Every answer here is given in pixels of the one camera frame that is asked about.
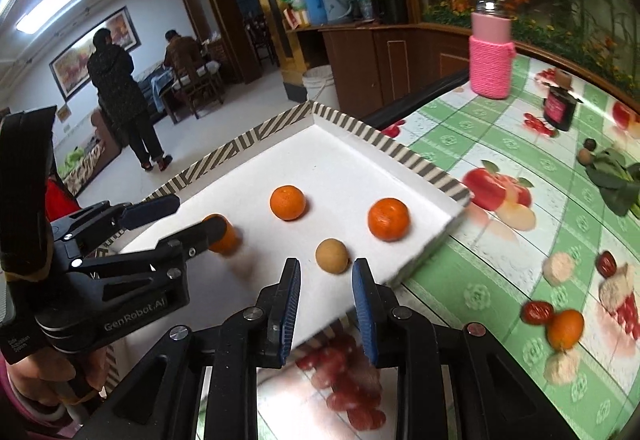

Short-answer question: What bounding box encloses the dark jar with red label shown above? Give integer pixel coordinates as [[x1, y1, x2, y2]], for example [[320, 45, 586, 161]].
[[543, 84, 583, 132]]

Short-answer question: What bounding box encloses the green checked fruit-print tablecloth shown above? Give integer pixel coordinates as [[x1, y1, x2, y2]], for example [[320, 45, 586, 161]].
[[200, 47, 640, 440]]

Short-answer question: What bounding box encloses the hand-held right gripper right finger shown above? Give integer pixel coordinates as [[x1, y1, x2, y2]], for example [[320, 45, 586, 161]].
[[351, 258, 571, 440]]

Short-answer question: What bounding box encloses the ceiling light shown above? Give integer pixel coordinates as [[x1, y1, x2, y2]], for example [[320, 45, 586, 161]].
[[15, 0, 87, 33]]

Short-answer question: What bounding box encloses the blue plastic jug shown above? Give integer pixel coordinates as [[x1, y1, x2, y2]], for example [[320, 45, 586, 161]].
[[302, 0, 328, 26]]

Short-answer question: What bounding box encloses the framed wall painting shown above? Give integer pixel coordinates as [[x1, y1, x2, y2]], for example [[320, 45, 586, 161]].
[[48, 6, 142, 101]]

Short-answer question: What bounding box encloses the person's left hand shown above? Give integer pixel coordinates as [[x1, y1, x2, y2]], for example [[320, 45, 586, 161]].
[[0, 346, 109, 411]]

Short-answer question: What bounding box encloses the red jujube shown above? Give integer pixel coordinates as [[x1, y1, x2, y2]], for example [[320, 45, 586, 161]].
[[596, 250, 619, 279], [522, 301, 555, 325]]

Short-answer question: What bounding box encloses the wooden chair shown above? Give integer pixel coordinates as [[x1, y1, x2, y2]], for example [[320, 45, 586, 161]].
[[172, 60, 226, 121]]

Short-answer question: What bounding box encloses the wooden cabinet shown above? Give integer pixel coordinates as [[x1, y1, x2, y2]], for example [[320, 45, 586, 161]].
[[320, 22, 471, 121]]

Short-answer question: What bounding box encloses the person's left forearm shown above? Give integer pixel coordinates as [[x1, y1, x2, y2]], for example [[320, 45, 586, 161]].
[[0, 382, 83, 440]]

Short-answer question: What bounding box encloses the sofa with striped blanket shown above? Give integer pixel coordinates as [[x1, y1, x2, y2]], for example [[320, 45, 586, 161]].
[[55, 110, 123, 198]]

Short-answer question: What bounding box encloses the white tray with striped rim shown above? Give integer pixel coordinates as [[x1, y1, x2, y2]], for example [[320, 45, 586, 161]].
[[97, 100, 473, 351]]

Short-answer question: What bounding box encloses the white bucket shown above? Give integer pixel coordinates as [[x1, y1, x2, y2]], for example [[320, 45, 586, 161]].
[[302, 66, 340, 108]]

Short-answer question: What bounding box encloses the red cloth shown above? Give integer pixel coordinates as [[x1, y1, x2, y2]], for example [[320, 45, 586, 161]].
[[46, 179, 81, 222]]

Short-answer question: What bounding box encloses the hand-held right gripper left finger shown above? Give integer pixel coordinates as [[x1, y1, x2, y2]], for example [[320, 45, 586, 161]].
[[75, 257, 302, 440]]

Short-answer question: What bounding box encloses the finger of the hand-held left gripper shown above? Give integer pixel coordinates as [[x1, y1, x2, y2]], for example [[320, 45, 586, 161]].
[[80, 217, 229, 281], [50, 194, 181, 255]]

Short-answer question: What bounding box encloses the glass jar with pink sleeve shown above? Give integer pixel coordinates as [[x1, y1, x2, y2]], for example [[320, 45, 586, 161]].
[[468, 0, 517, 99]]

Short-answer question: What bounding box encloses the green bok choy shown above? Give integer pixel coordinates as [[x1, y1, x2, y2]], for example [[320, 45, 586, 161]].
[[585, 147, 640, 217]]

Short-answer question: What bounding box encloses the orange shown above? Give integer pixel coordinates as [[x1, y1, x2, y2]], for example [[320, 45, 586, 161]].
[[202, 214, 239, 255], [270, 185, 307, 221], [546, 309, 585, 352], [367, 198, 411, 242]]

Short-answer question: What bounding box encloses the tan longan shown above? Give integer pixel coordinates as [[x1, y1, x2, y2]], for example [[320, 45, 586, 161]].
[[315, 238, 349, 275]]

